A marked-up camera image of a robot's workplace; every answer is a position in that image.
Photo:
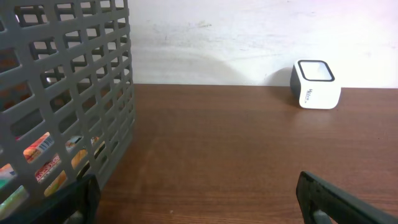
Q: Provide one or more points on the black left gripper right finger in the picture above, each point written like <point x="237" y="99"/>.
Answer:
<point x="322" y="202"/>

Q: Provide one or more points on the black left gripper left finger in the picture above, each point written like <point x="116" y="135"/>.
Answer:
<point x="76" y="203"/>

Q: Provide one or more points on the yellow snack chip bag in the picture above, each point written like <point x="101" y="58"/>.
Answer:
<point x="31" y="153"/>

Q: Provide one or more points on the white barcode scanner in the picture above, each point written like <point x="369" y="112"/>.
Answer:
<point x="314" y="85"/>

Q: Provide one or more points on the grey plastic mesh basket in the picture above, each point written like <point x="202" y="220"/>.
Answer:
<point x="65" y="69"/>

